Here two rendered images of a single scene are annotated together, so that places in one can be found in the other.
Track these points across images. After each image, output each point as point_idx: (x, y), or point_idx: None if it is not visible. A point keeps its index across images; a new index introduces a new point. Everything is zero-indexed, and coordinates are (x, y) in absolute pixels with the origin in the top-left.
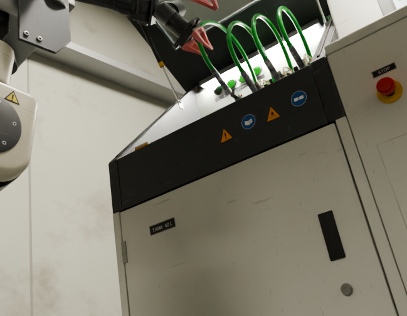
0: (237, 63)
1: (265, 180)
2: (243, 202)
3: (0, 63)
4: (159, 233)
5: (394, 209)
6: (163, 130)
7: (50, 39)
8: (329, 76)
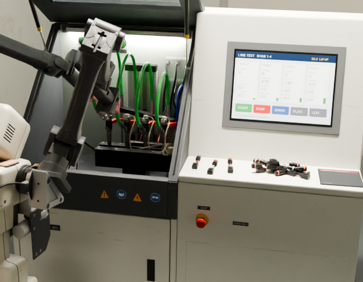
0: (118, 121)
1: (123, 230)
2: (107, 236)
3: (26, 275)
4: None
5: (183, 271)
6: (39, 105)
7: (43, 245)
8: (175, 194)
